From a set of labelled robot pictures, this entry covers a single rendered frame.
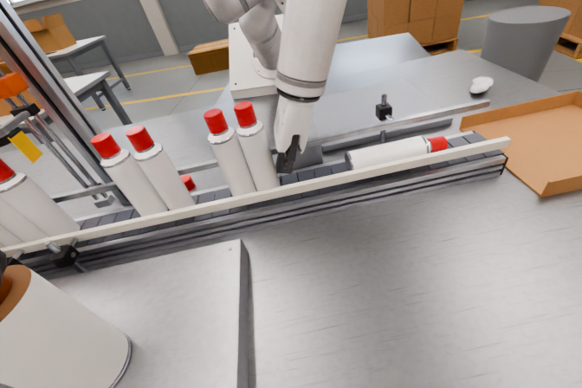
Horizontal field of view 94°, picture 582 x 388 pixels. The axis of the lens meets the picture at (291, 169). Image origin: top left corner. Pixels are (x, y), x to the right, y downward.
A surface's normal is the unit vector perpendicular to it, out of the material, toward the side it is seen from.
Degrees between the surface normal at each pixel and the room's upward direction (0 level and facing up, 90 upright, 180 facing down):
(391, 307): 0
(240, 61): 42
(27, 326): 90
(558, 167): 0
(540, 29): 94
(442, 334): 0
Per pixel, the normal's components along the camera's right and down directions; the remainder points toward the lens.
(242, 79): -0.19, -0.14
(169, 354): -0.18, -0.76
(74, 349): 0.96, -0.01
